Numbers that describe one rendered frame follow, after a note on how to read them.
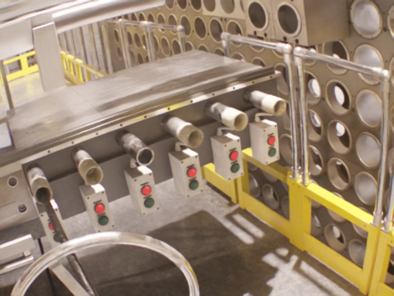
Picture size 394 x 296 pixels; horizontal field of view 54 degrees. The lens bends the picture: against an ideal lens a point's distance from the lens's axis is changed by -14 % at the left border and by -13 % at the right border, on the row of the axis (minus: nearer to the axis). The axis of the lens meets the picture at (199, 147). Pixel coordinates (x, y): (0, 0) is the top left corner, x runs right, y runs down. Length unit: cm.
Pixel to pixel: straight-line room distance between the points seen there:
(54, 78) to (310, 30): 143
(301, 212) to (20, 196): 127
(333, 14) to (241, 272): 149
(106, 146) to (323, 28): 143
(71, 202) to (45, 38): 56
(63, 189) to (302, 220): 115
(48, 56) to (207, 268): 130
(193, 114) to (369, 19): 147
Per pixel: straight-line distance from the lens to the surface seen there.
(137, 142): 135
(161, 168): 155
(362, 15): 263
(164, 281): 213
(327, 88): 287
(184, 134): 137
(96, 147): 146
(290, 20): 256
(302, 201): 201
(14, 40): 142
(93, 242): 67
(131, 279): 218
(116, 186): 150
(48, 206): 117
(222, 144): 154
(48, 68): 143
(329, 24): 245
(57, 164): 144
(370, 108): 280
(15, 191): 146
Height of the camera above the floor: 142
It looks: 25 degrees down
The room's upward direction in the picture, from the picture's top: 9 degrees counter-clockwise
